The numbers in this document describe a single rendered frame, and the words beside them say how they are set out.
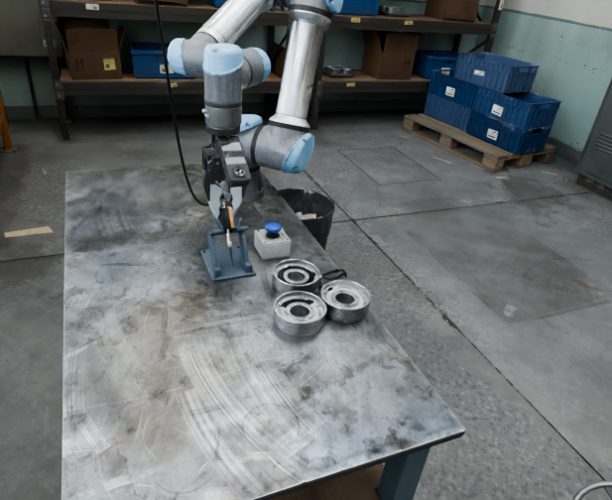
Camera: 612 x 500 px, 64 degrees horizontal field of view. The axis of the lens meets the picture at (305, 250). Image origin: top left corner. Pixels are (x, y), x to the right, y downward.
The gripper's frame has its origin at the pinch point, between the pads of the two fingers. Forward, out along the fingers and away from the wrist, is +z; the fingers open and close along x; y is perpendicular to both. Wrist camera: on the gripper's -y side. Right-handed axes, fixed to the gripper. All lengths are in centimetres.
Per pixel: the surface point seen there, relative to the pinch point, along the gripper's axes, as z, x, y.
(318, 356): 11.8, -8.0, -37.2
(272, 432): 12, 6, -50
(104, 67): 38, 10, 328
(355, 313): 8.9, -18.6, -31.0
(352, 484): 37, -13, -49
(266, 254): 10.3, -9.2, -3.1
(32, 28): 16, 57, 356
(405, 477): 26, -18, -56
